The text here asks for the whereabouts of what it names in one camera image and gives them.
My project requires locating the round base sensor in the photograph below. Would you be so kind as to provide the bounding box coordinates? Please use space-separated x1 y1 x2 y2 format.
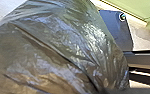
118 12 128 22

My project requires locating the green glass door frame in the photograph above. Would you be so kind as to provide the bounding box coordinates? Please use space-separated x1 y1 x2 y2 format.
100 0 150 30

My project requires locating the grey plastic trash bag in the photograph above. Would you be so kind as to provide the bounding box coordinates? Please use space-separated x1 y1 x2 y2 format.
0 0 131 94

